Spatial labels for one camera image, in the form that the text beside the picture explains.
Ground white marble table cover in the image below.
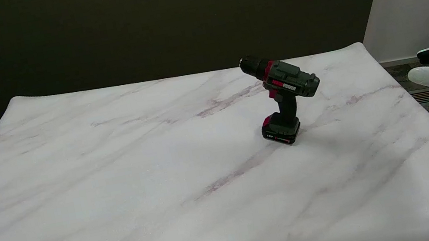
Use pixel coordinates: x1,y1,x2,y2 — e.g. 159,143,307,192
0,23,429,241

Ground green red power screwdriver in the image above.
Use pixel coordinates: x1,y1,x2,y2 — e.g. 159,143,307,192
238,44,330,151

